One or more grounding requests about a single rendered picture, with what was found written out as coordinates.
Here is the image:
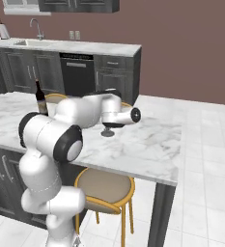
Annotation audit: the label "dark grey island cupboard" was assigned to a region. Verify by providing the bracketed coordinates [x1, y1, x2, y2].
[0, 144, 89, 230]

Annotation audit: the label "dark grey base cupboard run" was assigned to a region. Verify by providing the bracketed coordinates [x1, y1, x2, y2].
[0, 46, 142, 106]

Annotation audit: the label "dark grey wall cupboards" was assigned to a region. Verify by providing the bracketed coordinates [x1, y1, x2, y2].
[38, 0, 121, 14]

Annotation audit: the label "yellow stool with tan seat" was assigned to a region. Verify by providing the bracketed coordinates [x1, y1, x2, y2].
[120, 101, 133, 110]
[73, 166, 136, 247]
[43, 93, 70, 118]

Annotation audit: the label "dark grey counter end panel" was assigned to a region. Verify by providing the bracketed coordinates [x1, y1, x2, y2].
[147, 181, 177, 247]

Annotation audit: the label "black dishwasher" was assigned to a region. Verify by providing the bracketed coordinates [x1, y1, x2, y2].
[59, 52, 96, 97]

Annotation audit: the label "steel sink basin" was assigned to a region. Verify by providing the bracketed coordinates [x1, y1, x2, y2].
[13, 39, 53, 48]

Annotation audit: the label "white window frame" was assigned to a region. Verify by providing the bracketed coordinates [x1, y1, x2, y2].
[2, 0, 52, 16]

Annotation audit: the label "white paper towel roll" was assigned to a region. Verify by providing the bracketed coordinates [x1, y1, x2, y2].
[0, 18, 12, 41]

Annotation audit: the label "dark wine bottle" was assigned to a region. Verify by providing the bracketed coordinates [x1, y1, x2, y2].
[35, 78, 49, 116]

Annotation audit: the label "silver sink tap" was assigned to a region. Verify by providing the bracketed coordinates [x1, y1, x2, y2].
[29, 17, 46, 41]

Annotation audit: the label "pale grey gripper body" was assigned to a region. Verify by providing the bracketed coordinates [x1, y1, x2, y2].
[100, 126, 116, 138]

